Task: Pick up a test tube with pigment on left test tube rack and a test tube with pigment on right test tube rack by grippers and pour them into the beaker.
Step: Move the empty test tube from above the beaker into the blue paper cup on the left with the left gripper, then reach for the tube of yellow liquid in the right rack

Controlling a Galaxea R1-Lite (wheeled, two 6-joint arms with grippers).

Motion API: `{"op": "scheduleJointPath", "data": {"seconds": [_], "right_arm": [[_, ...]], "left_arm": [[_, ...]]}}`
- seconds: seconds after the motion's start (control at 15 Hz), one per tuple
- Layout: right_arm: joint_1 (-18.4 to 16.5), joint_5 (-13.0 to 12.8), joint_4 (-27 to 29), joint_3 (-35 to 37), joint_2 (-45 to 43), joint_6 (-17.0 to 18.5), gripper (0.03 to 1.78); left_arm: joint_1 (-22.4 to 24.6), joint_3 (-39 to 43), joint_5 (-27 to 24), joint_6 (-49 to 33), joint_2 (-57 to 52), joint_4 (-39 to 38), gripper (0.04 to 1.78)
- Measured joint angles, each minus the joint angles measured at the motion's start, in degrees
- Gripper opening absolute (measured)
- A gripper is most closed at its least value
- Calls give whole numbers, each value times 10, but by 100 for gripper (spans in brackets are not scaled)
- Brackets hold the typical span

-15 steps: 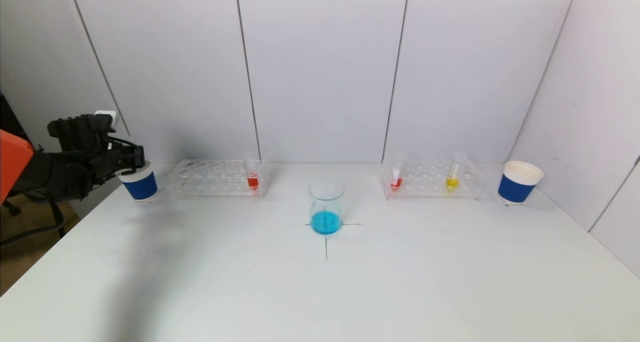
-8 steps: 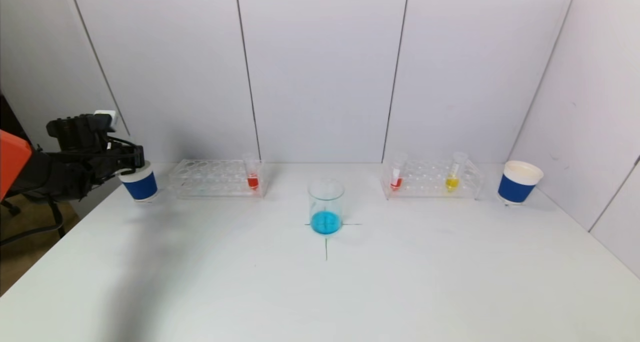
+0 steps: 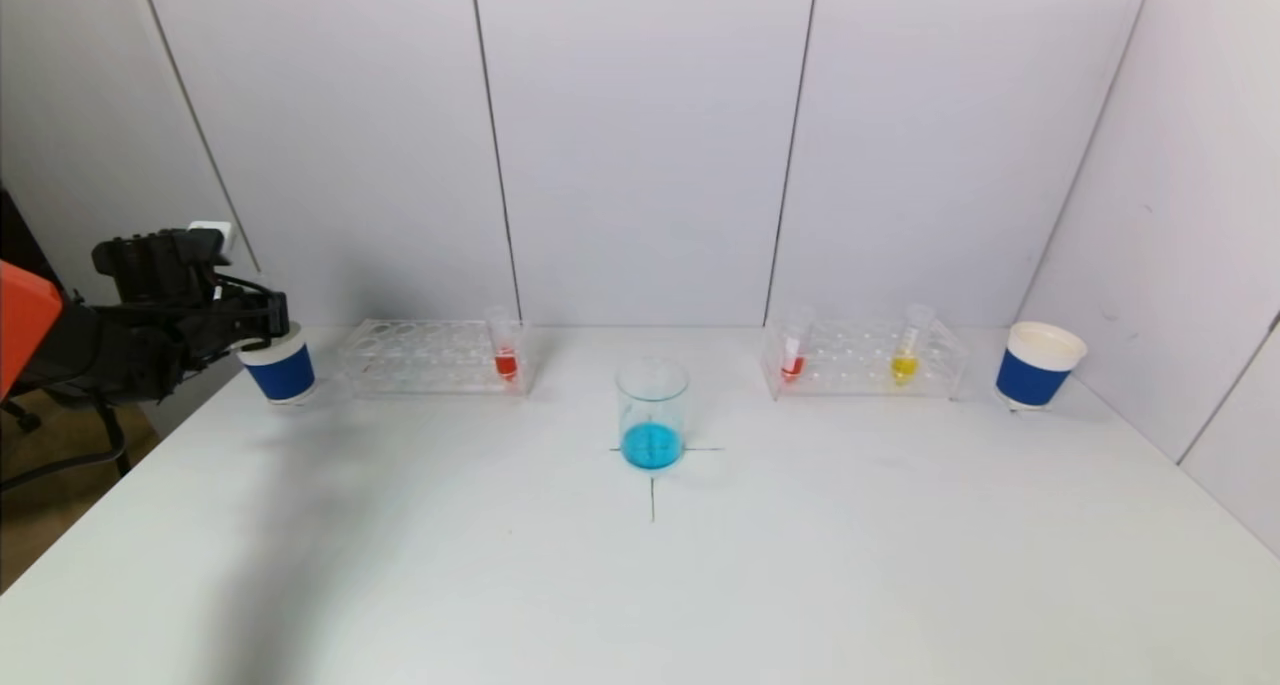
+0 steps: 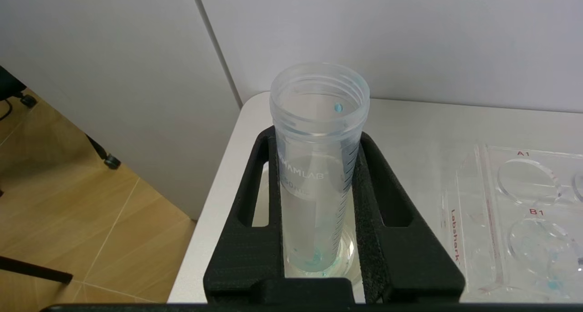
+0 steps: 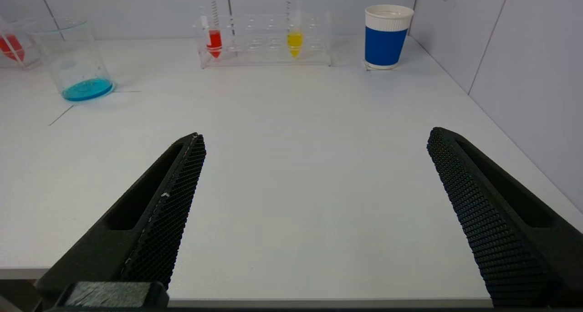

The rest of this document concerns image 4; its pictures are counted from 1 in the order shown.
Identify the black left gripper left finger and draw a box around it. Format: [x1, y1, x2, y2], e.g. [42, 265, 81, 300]
[204, 126, 286, 304]

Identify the blue-stained clear test tube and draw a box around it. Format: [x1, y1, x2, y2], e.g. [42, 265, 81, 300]
[270, 62, 370, 274]

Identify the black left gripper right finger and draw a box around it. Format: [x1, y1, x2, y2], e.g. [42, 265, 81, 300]
[351, 132, 466, 304]

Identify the clear acrylic test tube rack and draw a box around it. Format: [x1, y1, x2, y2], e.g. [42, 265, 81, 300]
[440, 143, 583, 303]

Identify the black office chair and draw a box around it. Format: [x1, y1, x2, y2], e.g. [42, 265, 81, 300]
[0, 65, 122, 286]

